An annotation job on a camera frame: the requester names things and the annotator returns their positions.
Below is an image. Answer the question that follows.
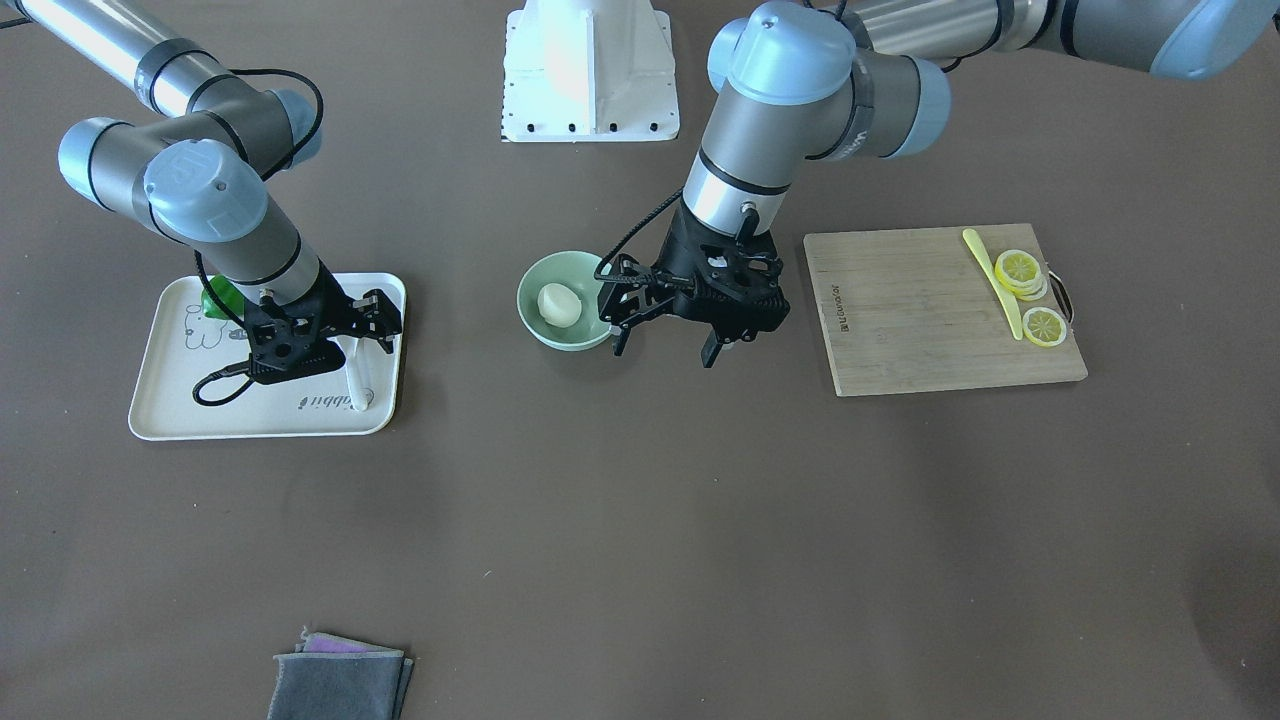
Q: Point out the wooden cutting board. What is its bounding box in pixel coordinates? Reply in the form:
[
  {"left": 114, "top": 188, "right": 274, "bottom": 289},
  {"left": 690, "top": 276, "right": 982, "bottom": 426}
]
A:
[{"left": 803, "top": 227, "right": 1088, "bottom": 397}]

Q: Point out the white steamed bun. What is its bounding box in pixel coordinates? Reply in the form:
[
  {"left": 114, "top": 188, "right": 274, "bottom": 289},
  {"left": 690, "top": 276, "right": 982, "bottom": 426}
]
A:
[{"left": 536, "top": 282, "right": 582, "bottom": 328}]

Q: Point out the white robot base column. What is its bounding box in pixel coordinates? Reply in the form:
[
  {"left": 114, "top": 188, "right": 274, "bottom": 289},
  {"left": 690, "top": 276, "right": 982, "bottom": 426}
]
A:
[{"left": 500, "top": 1, "right": 680, "bottom": 143}]

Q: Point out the light green ceramic bowl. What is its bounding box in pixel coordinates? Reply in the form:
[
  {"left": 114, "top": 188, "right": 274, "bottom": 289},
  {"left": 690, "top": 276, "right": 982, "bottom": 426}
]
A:
[{"left": 516, "top": 251, "right": 621, "bottom": 351}]

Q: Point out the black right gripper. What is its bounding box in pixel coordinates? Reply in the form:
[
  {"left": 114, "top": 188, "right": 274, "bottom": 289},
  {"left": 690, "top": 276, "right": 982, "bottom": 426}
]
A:
[{"left": 244, "top": 265, "right": 403, "bottom": 386}]

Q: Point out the lemon slice near handle top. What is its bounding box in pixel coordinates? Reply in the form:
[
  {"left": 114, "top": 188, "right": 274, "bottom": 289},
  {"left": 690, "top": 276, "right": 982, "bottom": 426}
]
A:
[{"left": 993, "top": 249, "right": 1048, "bottom": 302}]

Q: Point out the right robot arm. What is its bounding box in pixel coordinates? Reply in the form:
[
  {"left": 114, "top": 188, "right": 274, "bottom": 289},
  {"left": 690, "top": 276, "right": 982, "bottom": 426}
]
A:
[{"left": 13, "top": 1, "right": 403, "bottom": 386}]

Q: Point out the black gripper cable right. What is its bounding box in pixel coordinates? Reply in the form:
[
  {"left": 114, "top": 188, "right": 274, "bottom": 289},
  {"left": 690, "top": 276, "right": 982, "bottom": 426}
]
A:
[{"left": 192, "top": 68, "right": 326, "bottom": 407}]

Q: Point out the lemon slice handle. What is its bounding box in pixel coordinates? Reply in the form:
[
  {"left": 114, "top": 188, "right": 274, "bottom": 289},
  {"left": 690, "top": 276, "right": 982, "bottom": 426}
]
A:
[
  {"left": 1021, "top": 306, "right": 1069, "bottom": 348},
  {"left": 993, "top": 249, "right": 1048, "bottom": 302}
]

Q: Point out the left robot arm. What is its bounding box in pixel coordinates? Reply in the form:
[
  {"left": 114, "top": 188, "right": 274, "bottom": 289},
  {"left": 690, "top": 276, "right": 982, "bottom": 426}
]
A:
[{"left": 596, "top": 1, "right": 1277, "bottom": 366}]

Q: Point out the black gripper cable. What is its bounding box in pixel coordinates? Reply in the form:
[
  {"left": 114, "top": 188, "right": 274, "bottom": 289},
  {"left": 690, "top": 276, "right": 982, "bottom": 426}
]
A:
[
  {"left": 594, "top": 192, "right": 684, "bottom": 281},
  {"left": 192, "top": 68, "right": 326, "bottom": 407}
]

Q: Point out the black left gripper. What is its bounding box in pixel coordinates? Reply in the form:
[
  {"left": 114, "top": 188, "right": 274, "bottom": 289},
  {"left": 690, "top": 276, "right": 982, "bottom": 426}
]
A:
[{"left": 596, "top": 200, "right": 790, "bottom": 369}]

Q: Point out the yellow plastic knife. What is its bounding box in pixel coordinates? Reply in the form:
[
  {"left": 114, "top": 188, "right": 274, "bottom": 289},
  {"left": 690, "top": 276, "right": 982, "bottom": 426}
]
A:
[{"left": 963, "top": 227, "right": 1024, "bottom": 341}]

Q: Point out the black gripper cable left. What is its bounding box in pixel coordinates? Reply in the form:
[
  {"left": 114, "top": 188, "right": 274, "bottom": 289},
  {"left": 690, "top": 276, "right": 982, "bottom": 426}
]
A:
[{"left": 594, "top": 192, "right": 684, "bottom": 281}]

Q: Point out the white ceramic spoon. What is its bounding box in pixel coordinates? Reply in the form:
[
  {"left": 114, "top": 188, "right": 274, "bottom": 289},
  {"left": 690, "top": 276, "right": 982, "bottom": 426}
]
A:
[{"left": 337, "top": 336, "right": 372, "bottom": 413}]

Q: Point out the grey folded cloth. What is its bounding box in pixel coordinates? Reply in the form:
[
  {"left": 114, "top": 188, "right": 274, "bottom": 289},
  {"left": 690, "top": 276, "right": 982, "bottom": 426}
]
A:
[{"left": 268, "top": 630, "right": 415, "bottom": 719}]

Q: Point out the lemon slice near handle bottom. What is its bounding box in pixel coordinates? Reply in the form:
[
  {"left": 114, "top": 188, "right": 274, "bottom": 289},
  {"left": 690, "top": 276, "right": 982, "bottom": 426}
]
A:
[{"left": 1021, "top": 306, "right": 1069, "bottom": 348}]

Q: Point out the cream rabbit tray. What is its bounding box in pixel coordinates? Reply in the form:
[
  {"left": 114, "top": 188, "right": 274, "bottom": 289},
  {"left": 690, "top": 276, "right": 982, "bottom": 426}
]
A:
[{"left": 128, "top": 272, "right": 410, "bottom": 442}]

